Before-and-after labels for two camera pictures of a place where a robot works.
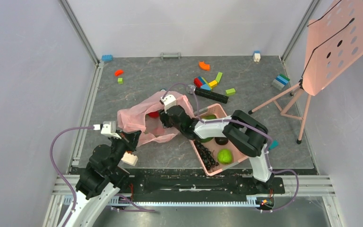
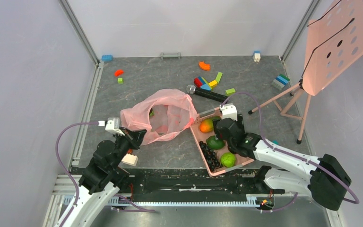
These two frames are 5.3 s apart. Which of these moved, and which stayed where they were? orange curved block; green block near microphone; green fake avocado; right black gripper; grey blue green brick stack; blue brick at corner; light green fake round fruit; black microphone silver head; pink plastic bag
Moved: right black gripper; green fake avocado; light green fake round fruit
Stayed: green block near microphone; blue brick at corner; pink plastic bag; orange curved block; grey blue green brick stack; black microphone silver head
